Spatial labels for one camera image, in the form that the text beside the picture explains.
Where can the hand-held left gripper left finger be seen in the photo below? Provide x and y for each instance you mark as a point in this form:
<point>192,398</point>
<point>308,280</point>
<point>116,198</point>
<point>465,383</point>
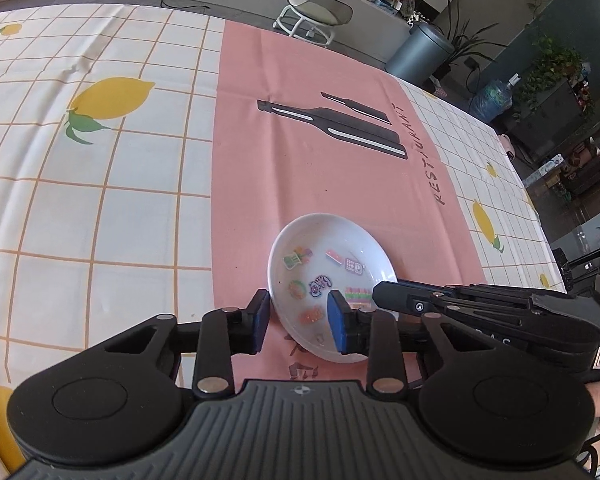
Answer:
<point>260,320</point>

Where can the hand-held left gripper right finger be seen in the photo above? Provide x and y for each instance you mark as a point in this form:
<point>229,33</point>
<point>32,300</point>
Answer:
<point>337,322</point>

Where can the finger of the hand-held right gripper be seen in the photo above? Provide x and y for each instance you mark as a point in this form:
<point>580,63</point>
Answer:
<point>430,302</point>

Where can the small white sticker-print plate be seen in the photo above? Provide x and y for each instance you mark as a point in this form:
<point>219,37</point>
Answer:
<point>325,240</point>

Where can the pink table runner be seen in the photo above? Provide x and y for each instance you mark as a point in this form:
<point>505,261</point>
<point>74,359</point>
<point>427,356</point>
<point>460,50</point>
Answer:
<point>280,170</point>

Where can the pink heater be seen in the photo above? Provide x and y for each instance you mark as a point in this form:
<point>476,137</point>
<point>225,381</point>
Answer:
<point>506,146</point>

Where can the white checked lemon tablecloth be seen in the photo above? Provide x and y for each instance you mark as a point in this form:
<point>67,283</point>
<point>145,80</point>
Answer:
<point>80,210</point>

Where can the blue water jug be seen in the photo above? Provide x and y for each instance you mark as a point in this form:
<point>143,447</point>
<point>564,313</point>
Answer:
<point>492,100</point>

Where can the dark grey cabinet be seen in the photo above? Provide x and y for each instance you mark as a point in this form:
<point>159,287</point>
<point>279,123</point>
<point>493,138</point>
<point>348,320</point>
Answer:
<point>562,102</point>

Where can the grey metal trash can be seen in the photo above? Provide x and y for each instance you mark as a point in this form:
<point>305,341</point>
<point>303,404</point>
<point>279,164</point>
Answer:
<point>417,55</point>

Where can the green trailing plant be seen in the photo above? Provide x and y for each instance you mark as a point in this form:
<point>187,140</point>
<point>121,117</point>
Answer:
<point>550,70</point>

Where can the potted long-leaf plant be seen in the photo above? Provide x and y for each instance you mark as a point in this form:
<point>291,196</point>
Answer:
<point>462,40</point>

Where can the white round stool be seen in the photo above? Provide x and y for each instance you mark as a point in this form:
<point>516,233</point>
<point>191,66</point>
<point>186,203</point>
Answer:
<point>320,12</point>

